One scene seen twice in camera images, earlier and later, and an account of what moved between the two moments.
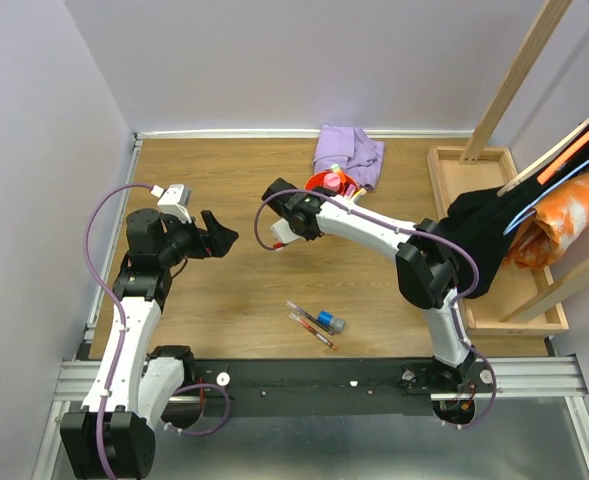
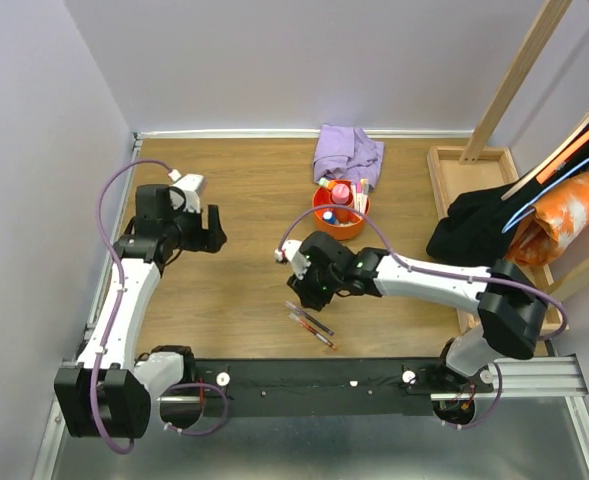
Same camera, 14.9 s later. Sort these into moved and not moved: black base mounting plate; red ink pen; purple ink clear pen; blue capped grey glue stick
Moved: blue capped grey glue stick
Not moved: red ink pen; purple ink clear pen; black base mounting plate
